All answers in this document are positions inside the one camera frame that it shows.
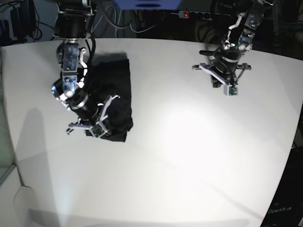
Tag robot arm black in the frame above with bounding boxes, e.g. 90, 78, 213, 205
192, 0, 275, 96
52, 0, 120, 138

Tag white cable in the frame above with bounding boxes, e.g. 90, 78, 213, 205
90, 2, 164, 38

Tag blue box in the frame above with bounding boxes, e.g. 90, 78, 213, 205
114, 0, 181, 10

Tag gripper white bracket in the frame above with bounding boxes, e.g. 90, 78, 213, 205
192, 57, 252, 96
66, 91, 120, 138

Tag black OpenArm equipment case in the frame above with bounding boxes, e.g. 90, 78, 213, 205
261, 147, 303, 227

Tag white power strip red switch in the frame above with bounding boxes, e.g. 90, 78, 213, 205
178, 9, 232, 22

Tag black power adapter bricks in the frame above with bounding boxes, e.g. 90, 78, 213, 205
10, 0, 36, 39

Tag black long-sleeve T-shirt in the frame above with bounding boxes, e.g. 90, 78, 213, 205
84, 52, 133, 142

